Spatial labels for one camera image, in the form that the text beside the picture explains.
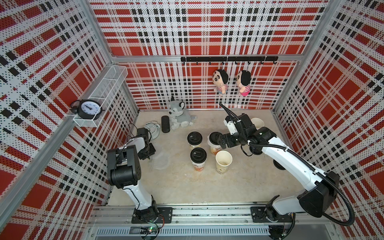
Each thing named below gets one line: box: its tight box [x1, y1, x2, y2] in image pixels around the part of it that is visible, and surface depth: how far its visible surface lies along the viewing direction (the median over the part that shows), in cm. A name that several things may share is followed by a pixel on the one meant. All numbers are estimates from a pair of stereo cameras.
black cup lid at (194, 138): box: [187, 131, 203, 146], surface depth 85 cm
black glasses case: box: [161, 115, 171, 133], surface depth 111 cm
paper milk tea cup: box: [189, 142, 202, 150], surface depth 84 cm
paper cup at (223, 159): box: [215, 150, 233, 175], surface depth 80 cm
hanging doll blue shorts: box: [212, 69, 229, 95], surface depth 96 cm
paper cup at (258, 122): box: [250, 117, 265, 130], surface depth 95 cm
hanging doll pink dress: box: [236, 70, 252, 96], surface depth 97 cm
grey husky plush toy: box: [168, 96, 197, 130], surface depth 104 cm
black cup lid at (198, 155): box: [190, 147, 208, 164], surface depth 78 cm
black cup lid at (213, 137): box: [209, 131, 223, 145], surface depth 86 cm
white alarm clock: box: [144, 120, 161, 141], surface depth 107 cm
